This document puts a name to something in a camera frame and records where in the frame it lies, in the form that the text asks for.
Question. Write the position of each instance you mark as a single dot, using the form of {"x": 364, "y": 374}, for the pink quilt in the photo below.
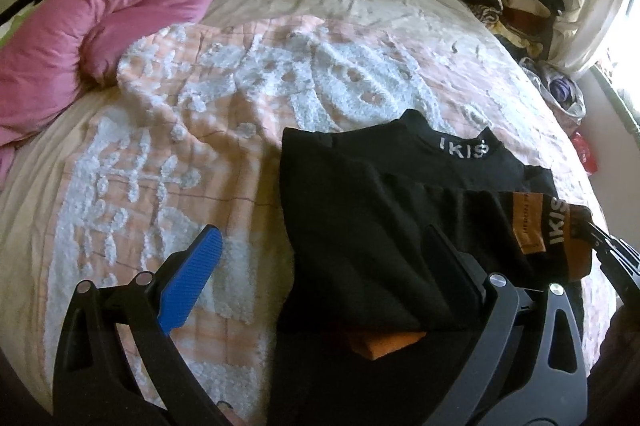
{"x": 100, "y": 15}

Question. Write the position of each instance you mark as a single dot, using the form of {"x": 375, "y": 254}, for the black long-sleeved sweater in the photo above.
{"x": 375, "y": 206}

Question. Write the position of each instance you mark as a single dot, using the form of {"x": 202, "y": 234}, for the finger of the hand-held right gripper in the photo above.
{"x": 622, "y": 273}
{"x": 612, "y": 236}

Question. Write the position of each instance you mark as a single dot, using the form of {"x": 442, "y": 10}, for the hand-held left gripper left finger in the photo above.
{"x": 192, "y": 276}

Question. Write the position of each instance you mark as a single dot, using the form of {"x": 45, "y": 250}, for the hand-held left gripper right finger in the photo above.
{"x": 450, "y": 276}

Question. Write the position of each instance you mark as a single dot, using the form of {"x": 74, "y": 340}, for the window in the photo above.
{"x": 630, "y": 45}

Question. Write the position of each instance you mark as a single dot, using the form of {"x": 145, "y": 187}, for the red plastic bag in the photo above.
{"x": 585, "y": 153}

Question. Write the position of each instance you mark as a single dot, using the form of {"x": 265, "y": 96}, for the green window sill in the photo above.
{"x": 620, "y": 100}

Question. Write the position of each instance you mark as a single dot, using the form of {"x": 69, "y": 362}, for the floral laundry basket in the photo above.
{"x": 565, "y": 90}

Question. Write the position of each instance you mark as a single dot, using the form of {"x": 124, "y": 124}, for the pink tufted bedspread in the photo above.
{"x": 200, "y": 105}

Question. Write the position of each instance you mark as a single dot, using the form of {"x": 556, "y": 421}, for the light green cloth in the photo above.
{"x": 7, "y": 30}

